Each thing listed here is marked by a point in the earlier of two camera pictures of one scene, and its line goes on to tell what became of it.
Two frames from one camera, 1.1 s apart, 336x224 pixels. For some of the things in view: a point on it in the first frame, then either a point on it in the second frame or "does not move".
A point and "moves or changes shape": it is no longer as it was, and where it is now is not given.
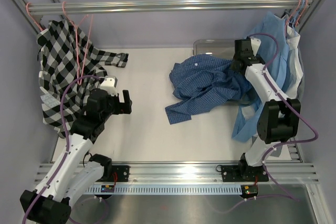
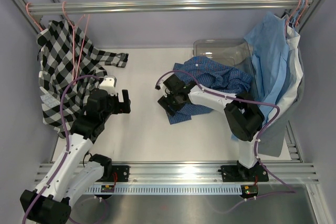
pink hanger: [32, 17] does not move
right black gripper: [233, 61] → [165, 102]
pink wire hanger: [79, 82] moves or changes shape
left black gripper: [126, 104] does not move
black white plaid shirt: [69, 68] does not move
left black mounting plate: [119, 173] does not move
